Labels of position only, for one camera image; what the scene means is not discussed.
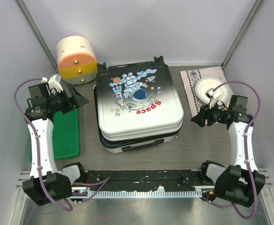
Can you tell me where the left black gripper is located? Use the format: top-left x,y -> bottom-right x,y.
47,84 -> 89,114

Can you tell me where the white black space suitcase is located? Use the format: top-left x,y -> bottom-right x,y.
94,56 -> 184,153

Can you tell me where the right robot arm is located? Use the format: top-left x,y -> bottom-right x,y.
191,95 -> 266,208

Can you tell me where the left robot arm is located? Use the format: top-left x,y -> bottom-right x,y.
22,83 -> 89,206

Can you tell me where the white paper plate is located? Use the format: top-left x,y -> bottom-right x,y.
195,77 -> 233,104

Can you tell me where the green plastic tray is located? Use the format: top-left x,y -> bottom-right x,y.
29,95 -> 81,162

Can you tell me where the round mini drawer cabinet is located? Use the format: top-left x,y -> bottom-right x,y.
56,36 -> 97,85

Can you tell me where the patterned placemat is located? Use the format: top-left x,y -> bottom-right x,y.
180,66 -> 227,116

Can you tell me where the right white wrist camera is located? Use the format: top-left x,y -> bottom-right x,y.
205,88 -> 221,109

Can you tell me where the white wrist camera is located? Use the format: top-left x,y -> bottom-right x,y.
41,74 -> 63,95
205,88 -> 221,109

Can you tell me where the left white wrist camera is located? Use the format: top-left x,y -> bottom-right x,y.
41,74 -> 63,95

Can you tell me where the white slotted cable duct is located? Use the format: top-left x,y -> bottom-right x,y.
92,188 -> 202,199

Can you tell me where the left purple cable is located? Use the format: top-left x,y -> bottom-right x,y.
14,78 -> 111,211

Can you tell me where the aluminium rail frame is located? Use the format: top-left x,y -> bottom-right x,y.
16,168 -> 273,189

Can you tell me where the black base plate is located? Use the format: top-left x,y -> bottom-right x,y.
71,169 -> 218,191

